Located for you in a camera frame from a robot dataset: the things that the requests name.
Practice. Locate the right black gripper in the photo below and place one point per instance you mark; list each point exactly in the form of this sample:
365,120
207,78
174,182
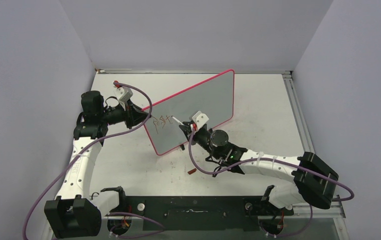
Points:
195,134

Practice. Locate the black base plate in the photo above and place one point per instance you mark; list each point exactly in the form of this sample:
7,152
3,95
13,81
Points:
202,213

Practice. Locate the red and white marker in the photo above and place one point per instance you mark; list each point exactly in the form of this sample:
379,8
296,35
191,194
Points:
177,120

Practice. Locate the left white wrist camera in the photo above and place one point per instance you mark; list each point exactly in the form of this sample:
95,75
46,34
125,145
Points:
123,94

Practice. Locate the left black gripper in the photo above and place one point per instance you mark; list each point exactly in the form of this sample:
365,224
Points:
133,115

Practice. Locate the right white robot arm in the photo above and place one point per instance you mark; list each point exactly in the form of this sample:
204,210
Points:
310,180

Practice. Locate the red marker cap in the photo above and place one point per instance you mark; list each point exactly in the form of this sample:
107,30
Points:
191,171

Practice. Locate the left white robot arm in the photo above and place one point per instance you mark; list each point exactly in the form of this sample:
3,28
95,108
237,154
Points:
71,214

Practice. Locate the pink framed whiteboard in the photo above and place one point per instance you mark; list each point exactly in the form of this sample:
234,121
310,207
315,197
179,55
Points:
214,97

